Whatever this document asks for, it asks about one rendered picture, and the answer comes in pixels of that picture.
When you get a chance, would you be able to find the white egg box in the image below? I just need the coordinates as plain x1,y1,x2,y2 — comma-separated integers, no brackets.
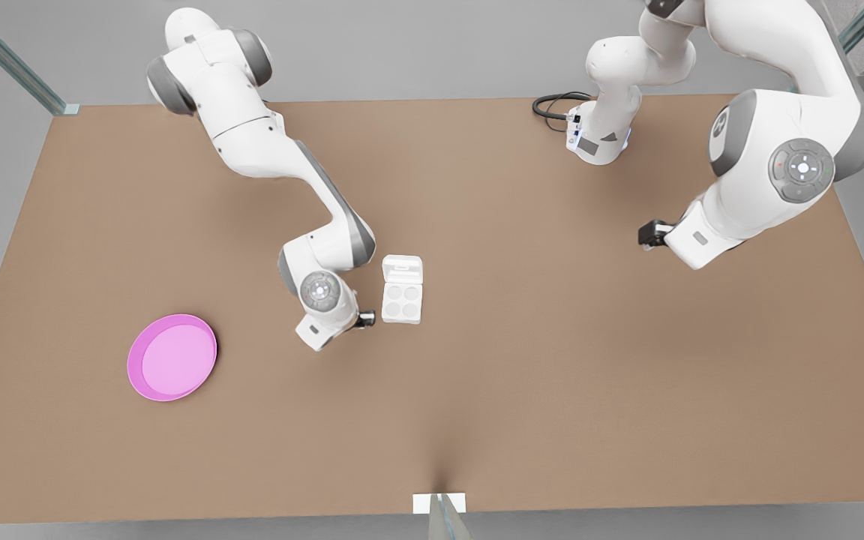
381,254,425,326

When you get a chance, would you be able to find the pink round plate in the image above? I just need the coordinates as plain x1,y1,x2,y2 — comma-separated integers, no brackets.
127,313,218,403

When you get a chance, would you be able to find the black cable loop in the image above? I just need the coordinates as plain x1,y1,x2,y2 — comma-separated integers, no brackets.
532,91,594,134

